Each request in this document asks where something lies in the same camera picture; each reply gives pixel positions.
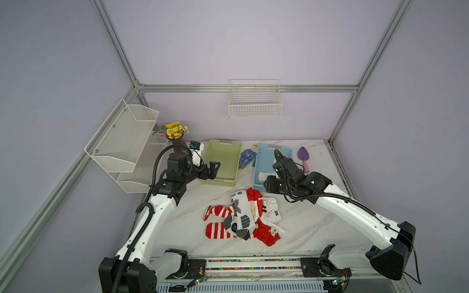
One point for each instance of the white grey sport sock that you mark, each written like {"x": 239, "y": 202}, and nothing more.
{"x": 241, "y": 224}

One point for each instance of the blue plastic basket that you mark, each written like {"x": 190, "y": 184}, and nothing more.
{"x": 265, "y": 159}

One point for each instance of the white wire wall basket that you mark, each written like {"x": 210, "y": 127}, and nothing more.
{"x": 254, "y": 98}

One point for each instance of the aluminium rail bench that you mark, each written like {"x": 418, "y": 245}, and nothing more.
{"x": 262, "y": 274}

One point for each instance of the purple trowel pink handle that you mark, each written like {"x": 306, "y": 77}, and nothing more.
{"x": 304, "y": 156}

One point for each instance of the dark glass vase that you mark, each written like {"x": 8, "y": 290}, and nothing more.
{"x": 180, "y": 144}

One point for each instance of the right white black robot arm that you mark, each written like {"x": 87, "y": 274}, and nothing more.
{"x": 390, "y": 244}

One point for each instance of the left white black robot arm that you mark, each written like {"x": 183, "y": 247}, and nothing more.
{"x": 131, "y": 271}

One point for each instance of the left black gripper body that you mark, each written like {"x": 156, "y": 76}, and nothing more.
{"x": 201, "y": 172}

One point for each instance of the yellow flower bouquet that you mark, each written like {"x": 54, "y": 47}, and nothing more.
{"x": 173, "y": 131}

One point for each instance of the green plastic basket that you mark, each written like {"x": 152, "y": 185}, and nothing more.
{"x": 228, "y": 153}

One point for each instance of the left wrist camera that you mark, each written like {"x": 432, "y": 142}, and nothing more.
{"x": 197, "y": 148}

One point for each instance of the red white striped santa sock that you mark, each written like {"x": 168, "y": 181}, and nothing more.
{"x": 218, "y": 231}

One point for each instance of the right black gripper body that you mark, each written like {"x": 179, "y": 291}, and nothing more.
{"x": 276, "y": 185}

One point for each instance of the white two-tier mesh shelf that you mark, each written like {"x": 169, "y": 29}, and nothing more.
{"x": 126, "y": 146}

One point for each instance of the blue dotted work glove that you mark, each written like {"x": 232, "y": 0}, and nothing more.
{"x": 248, "y": 157}

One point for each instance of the red snowflake sock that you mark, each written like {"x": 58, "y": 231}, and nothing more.
{"x": 256, "y": 204}

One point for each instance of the white sock black stripes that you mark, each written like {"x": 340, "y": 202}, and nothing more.
{"x": 271, "y": 213}

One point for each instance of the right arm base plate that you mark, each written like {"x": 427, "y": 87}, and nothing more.
{"x": 315, "y": 267}

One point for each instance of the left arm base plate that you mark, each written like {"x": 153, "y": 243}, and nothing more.
{"x": 196, "y": 268}

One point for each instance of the plain white sock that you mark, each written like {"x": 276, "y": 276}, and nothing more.
{"x": 262, "y": 176}

